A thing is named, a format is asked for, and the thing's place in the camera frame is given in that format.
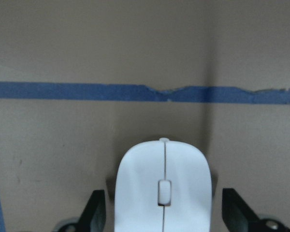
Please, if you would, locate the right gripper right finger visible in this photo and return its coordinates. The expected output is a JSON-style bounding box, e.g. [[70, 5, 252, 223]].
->
[[222, 188, 263, 232]]

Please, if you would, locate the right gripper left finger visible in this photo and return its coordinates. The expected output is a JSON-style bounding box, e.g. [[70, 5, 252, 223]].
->
[[78, 190, 106, 232]]

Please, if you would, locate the white computer mouse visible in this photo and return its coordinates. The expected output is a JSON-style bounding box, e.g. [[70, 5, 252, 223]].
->
[[114, 138, 212, 232]]

